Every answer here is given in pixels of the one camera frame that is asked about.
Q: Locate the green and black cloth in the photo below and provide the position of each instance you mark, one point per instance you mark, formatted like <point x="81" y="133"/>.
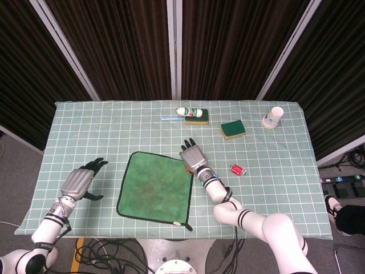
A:
<point x="154" y="188"/>

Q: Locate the black foot pedal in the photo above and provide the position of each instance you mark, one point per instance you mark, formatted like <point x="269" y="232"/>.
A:
<point x="345" y="189"/>

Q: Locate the dark ribbed partition panel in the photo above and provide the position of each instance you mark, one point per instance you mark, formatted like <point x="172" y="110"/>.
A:
<point x="233" y="48"/>
<point x="22" y="71"/>
<point x="119" y="48"/>
<point x="336" y="85"/>

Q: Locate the white bottle green label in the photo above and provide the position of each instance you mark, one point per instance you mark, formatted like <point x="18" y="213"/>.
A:
<point x="189" y="112"/>

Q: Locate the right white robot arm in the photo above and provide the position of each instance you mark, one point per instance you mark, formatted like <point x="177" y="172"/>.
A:
<point x="251" y="219"/>

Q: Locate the white paper cup stack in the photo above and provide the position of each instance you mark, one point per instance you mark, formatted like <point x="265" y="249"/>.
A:
<point x="272" y="118"/>

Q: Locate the metal chair frame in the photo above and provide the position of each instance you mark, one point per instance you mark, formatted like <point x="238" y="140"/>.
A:
<point x="339" y="257"/>

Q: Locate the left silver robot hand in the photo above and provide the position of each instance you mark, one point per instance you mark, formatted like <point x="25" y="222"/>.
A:
<point x="77" y="182"/>

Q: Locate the red candy clear wrapper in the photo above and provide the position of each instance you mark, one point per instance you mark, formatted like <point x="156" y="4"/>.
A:
<point x="236" y="169"/>

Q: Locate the yellow and green sponge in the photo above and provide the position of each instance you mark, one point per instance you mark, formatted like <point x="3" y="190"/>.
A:
<point x="233" y="129"/>
<point x="196" y="121"/>

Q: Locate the black and white shoe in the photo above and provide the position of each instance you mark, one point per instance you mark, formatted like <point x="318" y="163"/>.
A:
<point x="332" y="208"/>

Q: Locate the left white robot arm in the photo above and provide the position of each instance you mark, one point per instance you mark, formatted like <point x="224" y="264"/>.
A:
<point x="45" y="231"/>

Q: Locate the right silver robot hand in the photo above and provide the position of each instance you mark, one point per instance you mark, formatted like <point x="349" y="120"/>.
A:
<point x="194" y="157"/>

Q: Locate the blue toothbrush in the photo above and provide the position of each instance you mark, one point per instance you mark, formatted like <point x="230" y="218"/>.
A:
<point x="171" y="118"/>

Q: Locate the white partition post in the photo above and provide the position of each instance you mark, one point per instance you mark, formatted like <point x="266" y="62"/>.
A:
<point x="174" y="48"/>
<point x="291" y="51"/>
<point x="65" y="51"/>

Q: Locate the black trouser leg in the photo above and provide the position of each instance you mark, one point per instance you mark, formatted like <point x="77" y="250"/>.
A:
<point x="352" y="219"/>

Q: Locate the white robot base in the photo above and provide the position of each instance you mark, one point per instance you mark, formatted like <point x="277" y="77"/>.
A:
<point x="174" y="257"/>

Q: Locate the green checked tablecloth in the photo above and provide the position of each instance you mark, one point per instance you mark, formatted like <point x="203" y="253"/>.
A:
<point x="256" y="194"/>

